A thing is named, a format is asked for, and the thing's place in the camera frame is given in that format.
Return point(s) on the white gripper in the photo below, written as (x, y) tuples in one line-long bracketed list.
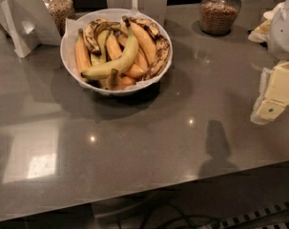
[(283, 32)]

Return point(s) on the spotted brown banana right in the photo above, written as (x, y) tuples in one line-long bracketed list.
[(161, 58)]

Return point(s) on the orange banana upper right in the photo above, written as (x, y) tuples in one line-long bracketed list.
[(145, 41)]

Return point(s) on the orange banana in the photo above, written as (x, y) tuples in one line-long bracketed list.
[(81, 53), (145, 41), (113, 47)]

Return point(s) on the long yellow-green banana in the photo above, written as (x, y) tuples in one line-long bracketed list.
[(121, 63)]

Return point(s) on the orange banana centre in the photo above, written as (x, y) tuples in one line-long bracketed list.
[(113, 47)]

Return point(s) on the short banana at front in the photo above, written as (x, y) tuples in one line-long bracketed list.
[(116, 83)]

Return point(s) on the spotted banana upper left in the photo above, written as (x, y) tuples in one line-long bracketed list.
[(88, 35)]

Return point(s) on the orange banana at left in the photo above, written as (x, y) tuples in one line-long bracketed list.
[(81, 53)]

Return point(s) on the white bowl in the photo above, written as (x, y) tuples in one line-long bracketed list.
[(67, 49)]

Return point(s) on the glass jar right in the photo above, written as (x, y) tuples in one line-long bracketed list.
[(216, 17)]

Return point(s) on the glass jar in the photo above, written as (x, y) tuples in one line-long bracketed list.
[(216, 17), (60, 11)]

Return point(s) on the glass jar left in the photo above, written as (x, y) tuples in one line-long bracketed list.
[(60, 11)]

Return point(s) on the white sign holder left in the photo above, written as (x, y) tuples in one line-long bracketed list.
[(29, 24)]

